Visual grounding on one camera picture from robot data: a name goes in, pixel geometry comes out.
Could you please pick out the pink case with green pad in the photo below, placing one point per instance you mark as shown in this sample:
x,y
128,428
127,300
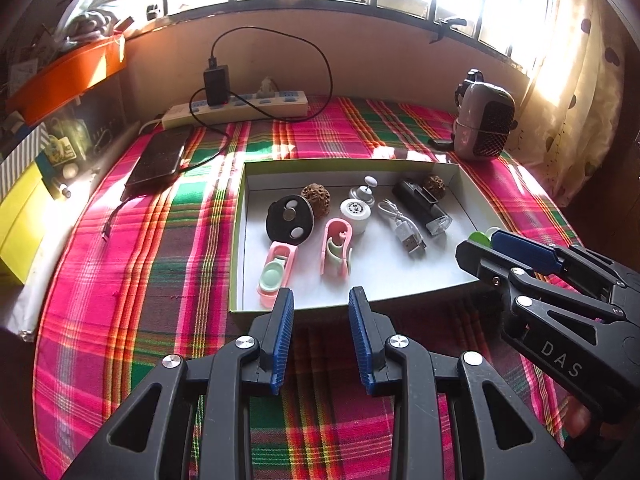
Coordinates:
x,y
276,272

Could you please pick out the green white cardboard box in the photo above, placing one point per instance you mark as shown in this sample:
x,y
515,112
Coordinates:
x,y
322,226

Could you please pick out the grey portable heater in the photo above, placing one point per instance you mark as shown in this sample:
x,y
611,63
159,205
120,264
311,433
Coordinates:
x,y
485,118

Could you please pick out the black charger adapter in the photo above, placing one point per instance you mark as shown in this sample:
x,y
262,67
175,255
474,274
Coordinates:
x,y
216,83

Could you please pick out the potted succulent plant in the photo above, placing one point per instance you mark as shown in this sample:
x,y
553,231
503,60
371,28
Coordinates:
x,y
86,21

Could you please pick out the black bike light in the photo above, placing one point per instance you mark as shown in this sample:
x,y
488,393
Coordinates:
x,y
423,207

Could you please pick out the pink clip with green pads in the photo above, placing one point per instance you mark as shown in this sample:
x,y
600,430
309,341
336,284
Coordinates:
x,y
336,248

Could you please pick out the beige power strip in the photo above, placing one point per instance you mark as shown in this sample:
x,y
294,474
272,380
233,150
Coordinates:
x,y
280,104

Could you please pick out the green white spool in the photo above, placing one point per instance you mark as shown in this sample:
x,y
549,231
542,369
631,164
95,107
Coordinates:
x,y
484,237

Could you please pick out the small green figurine card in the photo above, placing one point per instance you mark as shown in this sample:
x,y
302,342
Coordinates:
x,y
60,151

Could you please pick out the orange planter tray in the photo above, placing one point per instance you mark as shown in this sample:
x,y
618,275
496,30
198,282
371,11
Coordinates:
x,y
68,77

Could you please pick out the yellow box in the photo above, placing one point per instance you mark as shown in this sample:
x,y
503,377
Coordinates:
x,y
23,223

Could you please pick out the striped box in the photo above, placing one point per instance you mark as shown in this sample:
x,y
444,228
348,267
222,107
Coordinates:
x,y
18,161

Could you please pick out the large brown walnut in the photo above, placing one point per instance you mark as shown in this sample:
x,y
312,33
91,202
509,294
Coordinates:
x,y
319,198

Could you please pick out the grey white knob gadget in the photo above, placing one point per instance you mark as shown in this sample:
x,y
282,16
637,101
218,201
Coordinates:
x,y
365,192

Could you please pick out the small brown walnut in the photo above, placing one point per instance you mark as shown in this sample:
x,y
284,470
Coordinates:
x,y
435,186

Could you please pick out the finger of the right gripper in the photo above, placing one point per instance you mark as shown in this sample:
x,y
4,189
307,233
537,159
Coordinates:
x,y
583,269
514,278

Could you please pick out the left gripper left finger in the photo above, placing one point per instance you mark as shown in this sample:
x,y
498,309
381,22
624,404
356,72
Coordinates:
x,y
200,404

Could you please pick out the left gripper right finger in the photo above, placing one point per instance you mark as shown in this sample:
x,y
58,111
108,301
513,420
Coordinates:
x,y
494,435

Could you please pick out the black phone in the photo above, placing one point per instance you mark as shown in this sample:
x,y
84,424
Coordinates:
x,y
159,163

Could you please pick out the polka dot curtain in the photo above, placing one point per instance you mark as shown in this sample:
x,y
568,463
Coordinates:
x,y
569,115

